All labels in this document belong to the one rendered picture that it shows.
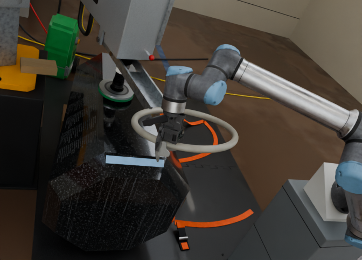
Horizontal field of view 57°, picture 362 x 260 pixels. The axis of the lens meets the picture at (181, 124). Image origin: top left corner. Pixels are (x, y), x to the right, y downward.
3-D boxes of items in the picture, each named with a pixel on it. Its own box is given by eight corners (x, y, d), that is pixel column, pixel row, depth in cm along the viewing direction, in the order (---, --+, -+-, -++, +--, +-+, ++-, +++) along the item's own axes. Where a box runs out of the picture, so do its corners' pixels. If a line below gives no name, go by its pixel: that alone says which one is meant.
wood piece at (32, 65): (21, 72, 195) (21, 65, 192) (19, 63, 201) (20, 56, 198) (56, 76, 205) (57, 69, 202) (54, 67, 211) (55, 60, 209)
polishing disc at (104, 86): (99, 77, 209) (99, 75, 208) (132, 84, 216) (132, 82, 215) (98, 96, 193) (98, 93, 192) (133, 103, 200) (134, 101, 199)
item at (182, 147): (112, 114, 155) (112, 108, 154) (193, 109, 184) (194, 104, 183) (170, 162, 120) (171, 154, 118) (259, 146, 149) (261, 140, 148)
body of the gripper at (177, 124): (175, 146, 125) (180, 117, 121) (154, 139, 128) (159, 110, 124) (183, 140, 132) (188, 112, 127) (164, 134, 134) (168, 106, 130)
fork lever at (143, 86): (94, 40, 201) (96, 32, 198) (123, 42, 213) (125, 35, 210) (141, 114, 163) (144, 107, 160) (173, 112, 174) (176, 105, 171)
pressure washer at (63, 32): (46, 58, 363) (56, -22, 315) (78, 68, 370) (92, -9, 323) (34, 73, 334) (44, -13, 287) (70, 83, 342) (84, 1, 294)
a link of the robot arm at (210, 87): (228, 71, 113) (196, 62, 118) (214, 97, 109) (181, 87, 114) (230, 87, 121) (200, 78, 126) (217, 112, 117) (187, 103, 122)
